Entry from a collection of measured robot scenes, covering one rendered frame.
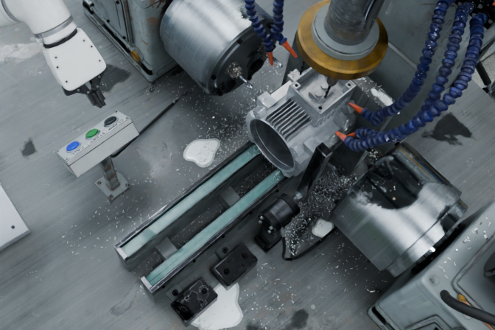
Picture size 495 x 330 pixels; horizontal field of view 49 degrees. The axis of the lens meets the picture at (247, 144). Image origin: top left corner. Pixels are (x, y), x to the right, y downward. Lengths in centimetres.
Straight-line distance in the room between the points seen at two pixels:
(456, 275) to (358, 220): 22
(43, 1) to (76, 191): 56
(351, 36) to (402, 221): 39
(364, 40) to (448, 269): 47
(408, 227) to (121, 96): 89
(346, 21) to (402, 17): 28
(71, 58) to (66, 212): 47
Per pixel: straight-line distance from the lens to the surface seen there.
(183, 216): 135
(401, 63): 134
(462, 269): 116
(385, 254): 120
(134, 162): 152
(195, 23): 132
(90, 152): 124
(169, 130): 156
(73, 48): 119
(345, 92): 129
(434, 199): 119
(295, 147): 123
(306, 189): 122
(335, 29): 104
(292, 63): 143
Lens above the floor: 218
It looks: 64 degrees down
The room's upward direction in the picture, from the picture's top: 12 degrees clockwise
